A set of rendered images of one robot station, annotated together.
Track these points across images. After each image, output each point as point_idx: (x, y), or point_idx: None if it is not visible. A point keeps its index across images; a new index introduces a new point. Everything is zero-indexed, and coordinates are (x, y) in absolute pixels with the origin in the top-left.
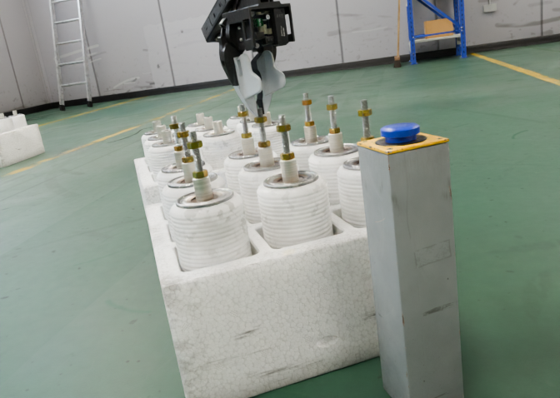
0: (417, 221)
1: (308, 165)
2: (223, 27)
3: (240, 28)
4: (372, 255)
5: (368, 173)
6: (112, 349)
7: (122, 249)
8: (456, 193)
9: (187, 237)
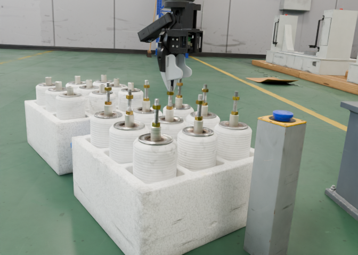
0: (289, 161)
1: None
2: (161, 37)
3: (173, 39)
4: (254, 177)
5: (265, 134)
6: (57, 233)
7: (20, 163)
8: None
9: (150, 162)
